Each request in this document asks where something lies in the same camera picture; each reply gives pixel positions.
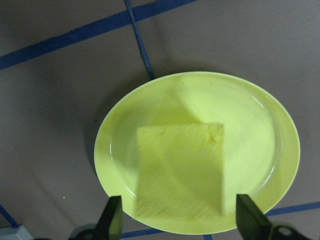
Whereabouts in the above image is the white square base plate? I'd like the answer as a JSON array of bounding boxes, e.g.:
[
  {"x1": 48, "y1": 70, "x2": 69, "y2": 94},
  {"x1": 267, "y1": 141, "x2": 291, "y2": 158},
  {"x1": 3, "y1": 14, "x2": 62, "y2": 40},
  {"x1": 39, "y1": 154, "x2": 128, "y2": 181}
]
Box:
[{"x1": 0, "y1": 223, "x2": 34, "y2": 240}]

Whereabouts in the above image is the yellow round plate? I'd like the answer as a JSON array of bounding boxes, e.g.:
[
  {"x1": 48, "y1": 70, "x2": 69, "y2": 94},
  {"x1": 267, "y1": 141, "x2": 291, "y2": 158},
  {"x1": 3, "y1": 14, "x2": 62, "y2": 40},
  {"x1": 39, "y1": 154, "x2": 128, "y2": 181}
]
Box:
[{"x1": 93, "y1": 71, "x2": 301, "y2": 236}]

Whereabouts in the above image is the yellow foam cube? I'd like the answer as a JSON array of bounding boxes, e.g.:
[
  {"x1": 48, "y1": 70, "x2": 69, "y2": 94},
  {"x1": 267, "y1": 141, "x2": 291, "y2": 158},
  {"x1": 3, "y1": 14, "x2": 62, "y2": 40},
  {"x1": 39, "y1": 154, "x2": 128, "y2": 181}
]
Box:
[{"x1": 134, "y1": 121, "x2": 225, "y2": 218}]

